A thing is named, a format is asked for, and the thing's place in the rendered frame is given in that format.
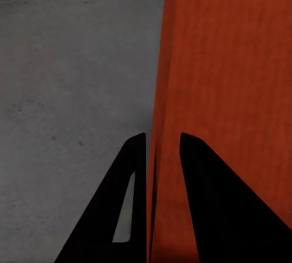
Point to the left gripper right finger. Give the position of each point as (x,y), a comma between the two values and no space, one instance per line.
(231,223)

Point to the storage box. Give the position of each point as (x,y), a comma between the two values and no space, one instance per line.
(224,76)

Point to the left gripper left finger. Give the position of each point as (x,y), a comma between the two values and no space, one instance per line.
(92,239)

